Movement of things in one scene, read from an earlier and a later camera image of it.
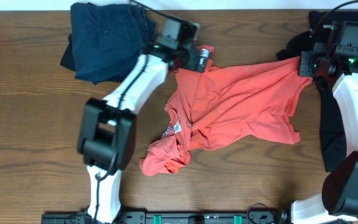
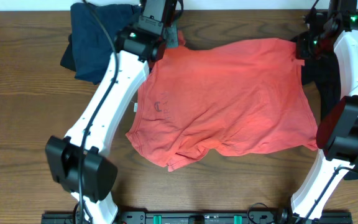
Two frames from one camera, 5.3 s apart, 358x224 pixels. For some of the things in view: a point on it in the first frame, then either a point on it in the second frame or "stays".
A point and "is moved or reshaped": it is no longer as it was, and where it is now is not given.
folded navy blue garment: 105,40 stays
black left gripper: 194,64 to 174,40
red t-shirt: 253,100 is moved or reshaped
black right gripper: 304,69 to 303,52
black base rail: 171,217 stays
